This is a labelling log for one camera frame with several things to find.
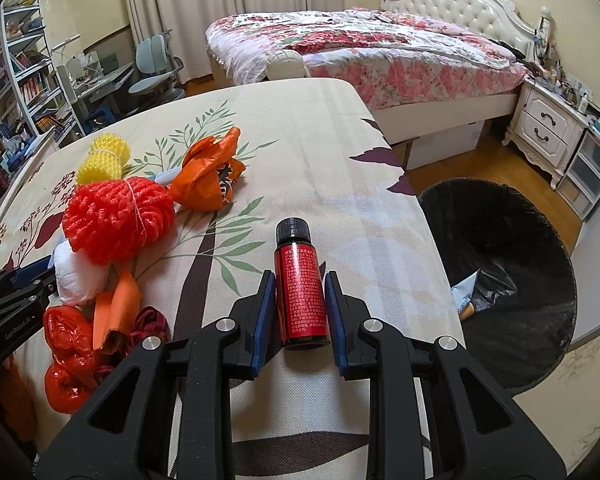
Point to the white upholstered bed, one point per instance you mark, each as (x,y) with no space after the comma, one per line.
(460,5)

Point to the black trash bin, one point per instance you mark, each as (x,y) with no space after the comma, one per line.
(505,240)

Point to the blue white tube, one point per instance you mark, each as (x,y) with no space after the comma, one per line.
(162,177)

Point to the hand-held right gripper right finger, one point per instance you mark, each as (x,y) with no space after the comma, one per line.
(337,320)

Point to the red bottle with black cap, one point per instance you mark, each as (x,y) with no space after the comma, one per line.
(300,290)

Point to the yellow foam net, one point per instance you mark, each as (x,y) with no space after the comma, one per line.
(105,157)

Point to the red foam net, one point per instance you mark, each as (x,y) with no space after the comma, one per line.
(110,215)

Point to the orange plastic bag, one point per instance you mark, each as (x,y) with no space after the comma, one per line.
(200,175)

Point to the dark red mesh bag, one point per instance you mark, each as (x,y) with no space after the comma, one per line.
(150,322)

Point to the orange paper piece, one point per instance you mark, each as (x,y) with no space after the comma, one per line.
(120,305)

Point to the grey blue desk chair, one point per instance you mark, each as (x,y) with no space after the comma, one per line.
(155,55)

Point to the cluster of toiletries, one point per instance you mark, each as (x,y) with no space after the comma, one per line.
(555,75)

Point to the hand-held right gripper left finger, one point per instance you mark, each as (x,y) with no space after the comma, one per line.
(260,320)

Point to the clear plastic drawer unit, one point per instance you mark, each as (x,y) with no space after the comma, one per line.
(590,165)

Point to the white bookshelf with books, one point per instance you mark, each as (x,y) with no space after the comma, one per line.
(25,75)

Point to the beige curtains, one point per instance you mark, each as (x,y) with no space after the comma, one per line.
(205,0)

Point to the grey study desk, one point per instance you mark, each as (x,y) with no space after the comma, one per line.
(100,85)

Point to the red plastic bag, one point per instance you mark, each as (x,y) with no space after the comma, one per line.
(70,340)

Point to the white carved nightstand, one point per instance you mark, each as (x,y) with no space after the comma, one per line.
(545,125)

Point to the silver white packet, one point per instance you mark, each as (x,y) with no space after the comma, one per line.
(465,292)

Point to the brown cardboard box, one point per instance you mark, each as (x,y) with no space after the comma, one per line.
(402,152)

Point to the pink floral quilt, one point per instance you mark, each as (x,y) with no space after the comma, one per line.
(380,50)

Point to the leaf print cloth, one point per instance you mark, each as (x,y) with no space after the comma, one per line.
(305,160)

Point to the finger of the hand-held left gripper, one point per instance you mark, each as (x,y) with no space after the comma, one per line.
(20,297)
(30,272)

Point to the white cardboard box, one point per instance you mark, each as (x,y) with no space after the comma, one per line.
(445,142)

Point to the white wad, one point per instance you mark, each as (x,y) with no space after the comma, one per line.
(80,275)

